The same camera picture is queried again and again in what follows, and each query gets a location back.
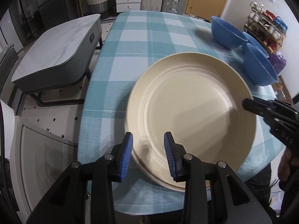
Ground brown patterned doormat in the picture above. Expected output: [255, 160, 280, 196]
[272, 75, 295, 104]

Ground teal checked tablecloth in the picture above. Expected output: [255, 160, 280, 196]
[77, 10, 290, 215]

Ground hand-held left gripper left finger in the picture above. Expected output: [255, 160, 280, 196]
[26, 132, 134, 224]

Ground purple plastic bag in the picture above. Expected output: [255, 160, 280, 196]
[269, 54, 287, 75]

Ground light blue bowl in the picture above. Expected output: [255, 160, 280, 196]
[242, 31, 270, 59]

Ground large cream plate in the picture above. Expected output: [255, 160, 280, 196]
[132, 154, 212, 192]

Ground dark grey refrigerator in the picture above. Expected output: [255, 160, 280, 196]
[33, 0, 70, 28]

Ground person's right hand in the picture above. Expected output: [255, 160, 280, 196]
[278, 148, 295, 183]

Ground bamboo shoe rack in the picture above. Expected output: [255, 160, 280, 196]
[244, 2, 286, 54]

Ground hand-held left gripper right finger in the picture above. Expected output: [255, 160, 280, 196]
[164, 132, 276, 224]

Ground woven laundry basket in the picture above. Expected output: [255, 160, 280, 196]
[86, 0, 110, 13]

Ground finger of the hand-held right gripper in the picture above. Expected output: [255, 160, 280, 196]
[253, 96, 299, 118]
[242, 98, 272, 122]

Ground marble top coffee table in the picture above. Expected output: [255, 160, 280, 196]
[11, 13, 103, 106]

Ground rows of sneakers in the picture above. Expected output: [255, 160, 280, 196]
[248, 2, 286, 52]

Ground tall dark glass cabinet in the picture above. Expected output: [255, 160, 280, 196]
[7, 0, 40, 49]

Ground small cream plate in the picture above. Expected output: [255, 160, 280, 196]
[125, 52, 257, 188]

